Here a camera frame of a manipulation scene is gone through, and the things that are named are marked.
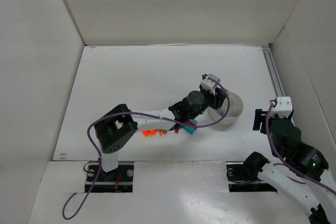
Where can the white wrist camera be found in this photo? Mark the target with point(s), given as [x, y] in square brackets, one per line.
[281, 106]
[209, 83]

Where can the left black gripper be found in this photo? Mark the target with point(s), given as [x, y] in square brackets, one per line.
[217, 100]

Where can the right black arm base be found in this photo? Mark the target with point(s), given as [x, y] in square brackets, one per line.
[242, 175]

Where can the white divided round container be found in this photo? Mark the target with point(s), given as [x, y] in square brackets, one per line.
[235, 110]

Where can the orange round lego piece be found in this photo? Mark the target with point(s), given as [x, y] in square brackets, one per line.
[146, 133]

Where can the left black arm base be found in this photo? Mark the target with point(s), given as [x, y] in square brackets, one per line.
[119, 180]

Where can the teal and red lego stack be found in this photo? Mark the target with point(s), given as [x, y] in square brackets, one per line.
[191, 128]

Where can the aluminium rail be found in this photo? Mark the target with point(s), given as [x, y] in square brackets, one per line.
[275, 78]

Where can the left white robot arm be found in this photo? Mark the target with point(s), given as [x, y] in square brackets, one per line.
[117, 127]

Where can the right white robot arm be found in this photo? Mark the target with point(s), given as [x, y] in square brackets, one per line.
[305, 161]

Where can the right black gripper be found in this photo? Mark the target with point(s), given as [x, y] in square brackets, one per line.
[262, 120]

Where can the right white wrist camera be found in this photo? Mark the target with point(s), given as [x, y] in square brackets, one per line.
[281, 106]

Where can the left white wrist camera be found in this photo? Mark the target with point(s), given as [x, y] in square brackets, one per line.
[209, 83]

